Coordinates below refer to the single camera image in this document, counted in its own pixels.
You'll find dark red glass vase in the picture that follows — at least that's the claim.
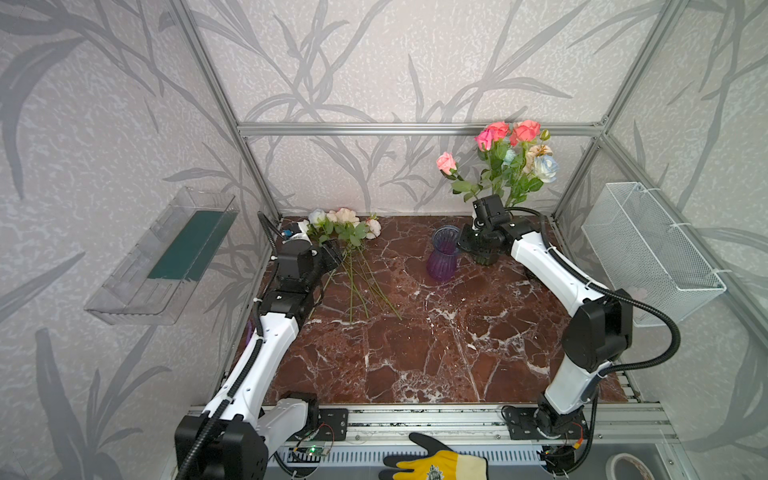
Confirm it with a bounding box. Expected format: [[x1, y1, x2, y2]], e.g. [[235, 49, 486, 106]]
[[472, 239, 500, 266]]

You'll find purple glass vase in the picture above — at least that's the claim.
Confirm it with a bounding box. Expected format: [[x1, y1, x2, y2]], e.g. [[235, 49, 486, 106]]
[[426, 225, 460, 282]]

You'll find magenta artificial rose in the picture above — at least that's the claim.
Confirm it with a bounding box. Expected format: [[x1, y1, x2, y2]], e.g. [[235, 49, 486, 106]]
[[475, 123, 505, 194]]

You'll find peach cream artificial flower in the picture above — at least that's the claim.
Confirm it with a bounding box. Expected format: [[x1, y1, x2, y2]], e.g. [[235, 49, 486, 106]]
[[522, 129, 552, 174]]

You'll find red pink artificial rose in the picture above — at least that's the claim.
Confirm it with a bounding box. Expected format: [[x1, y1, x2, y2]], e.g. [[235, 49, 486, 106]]
[[506, 120, 541, 206]]

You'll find light pink artificial rose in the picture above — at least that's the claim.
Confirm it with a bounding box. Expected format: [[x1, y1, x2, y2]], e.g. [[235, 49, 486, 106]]
[[436, 152, 484, 202]]

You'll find white blue artificial rose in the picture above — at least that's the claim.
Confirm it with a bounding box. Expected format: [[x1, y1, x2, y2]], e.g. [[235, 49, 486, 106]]
[[507, 155, 559, 206]]

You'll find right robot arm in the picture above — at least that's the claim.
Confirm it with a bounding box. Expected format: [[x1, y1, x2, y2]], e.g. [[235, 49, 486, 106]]
[[458, 195, 681, 439]]

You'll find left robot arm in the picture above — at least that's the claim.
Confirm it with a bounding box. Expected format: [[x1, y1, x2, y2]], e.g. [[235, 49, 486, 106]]
[[174, 234, 343, 479]]

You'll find white artificial rose bunch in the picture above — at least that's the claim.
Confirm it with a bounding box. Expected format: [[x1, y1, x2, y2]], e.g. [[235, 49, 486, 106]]
[[298, 207, 402, 323]]

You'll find purple pink garden fork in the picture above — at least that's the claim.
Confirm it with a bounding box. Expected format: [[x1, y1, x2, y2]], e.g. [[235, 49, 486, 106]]
[[244, 319, 254, 345]]

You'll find green circuit board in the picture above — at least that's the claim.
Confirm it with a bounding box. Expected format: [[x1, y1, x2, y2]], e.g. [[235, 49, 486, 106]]
[[289, 444, 333, 463]]

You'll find yellow black work glove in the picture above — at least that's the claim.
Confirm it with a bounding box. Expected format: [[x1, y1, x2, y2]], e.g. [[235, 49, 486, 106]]
[[378, 432, 488, 480]]

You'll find roll of white tape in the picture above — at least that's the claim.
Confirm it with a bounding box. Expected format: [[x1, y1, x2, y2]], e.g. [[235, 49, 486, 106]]
[[605, 453, 655, 480]]

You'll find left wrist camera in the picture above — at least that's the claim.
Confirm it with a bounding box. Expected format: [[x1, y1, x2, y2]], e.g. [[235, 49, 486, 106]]
[[280, 221, 311, 243]]

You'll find clear plastic wall shelf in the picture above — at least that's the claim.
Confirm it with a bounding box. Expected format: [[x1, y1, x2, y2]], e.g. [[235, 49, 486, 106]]
[[85, 187, 239, 326]]

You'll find white wire mesh basket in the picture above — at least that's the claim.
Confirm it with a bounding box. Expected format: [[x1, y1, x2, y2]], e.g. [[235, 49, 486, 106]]
[[582, 182, 727, 323]]

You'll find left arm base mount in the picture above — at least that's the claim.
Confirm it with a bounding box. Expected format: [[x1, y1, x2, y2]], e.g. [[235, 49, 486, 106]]
[[308, 408, 349, 442]]

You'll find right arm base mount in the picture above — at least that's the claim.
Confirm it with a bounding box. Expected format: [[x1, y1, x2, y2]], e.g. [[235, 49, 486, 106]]
[[501, 405, 589, 440]]

